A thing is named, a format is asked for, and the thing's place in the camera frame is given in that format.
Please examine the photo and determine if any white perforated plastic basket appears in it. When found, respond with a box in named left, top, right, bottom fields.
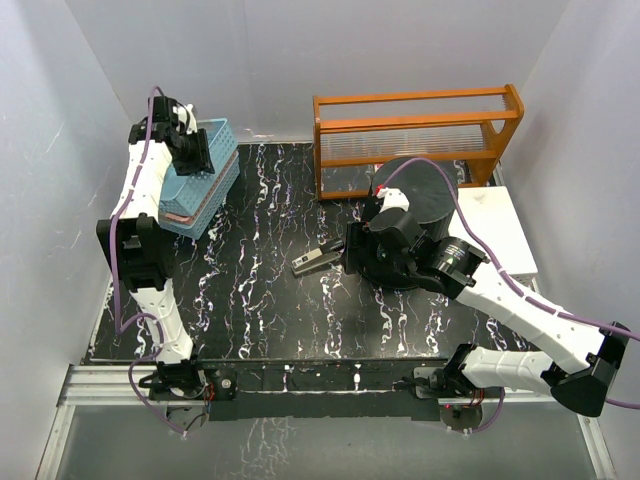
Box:
left=458, top=186, right=538, bottom=287

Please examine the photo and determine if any blue perforated plastic basket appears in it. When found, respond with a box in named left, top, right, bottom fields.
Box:
left=159, top=117, right=239, bottom=221

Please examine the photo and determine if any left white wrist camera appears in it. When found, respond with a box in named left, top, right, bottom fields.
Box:
left=173, top=102, right=197, bottom=135

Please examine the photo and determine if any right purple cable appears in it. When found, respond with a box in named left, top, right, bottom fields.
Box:
left=387, top=157, right=640, bottom=411

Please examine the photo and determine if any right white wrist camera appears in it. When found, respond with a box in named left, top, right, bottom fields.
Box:
left=375, top=186, right=410, bottom=213

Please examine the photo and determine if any pink perforated plastic basket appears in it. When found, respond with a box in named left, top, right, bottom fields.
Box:
left=160, top=152, right=240, bottom=226

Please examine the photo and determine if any orange wooden shelf rack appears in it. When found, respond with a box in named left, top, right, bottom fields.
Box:
left=313, top=84, right=525, bottom=200

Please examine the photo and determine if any purple cable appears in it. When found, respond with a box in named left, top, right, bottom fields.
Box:
left=108, top=85, right=189, bottom=436
left=387, top=157, right=640, bottom=411

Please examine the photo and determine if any large black plastic bucket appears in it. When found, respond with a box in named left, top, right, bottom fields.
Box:
left=358, top=156, right=459, bottom=291

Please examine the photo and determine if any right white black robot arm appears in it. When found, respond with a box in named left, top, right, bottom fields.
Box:
left=320, top=207, right=638, bottom=417

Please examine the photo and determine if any black silver stapler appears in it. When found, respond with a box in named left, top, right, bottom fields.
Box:
left=291, top=245, right=342, bottom=276

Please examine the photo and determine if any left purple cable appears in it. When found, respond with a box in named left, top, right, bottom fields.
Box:
left=108, top=85, right=189, bottom=436

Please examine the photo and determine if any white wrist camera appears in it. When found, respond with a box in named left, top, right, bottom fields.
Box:
left=375, top=186, right=410, bottom=213
left=173, top=102, right=197, bottom=135

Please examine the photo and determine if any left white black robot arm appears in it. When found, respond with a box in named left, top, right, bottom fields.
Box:
left=96, top=87, right=215, bottom=399

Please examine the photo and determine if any black front mounting rail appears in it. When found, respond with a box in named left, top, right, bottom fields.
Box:
left=149, top=357, right=481, bottom=424

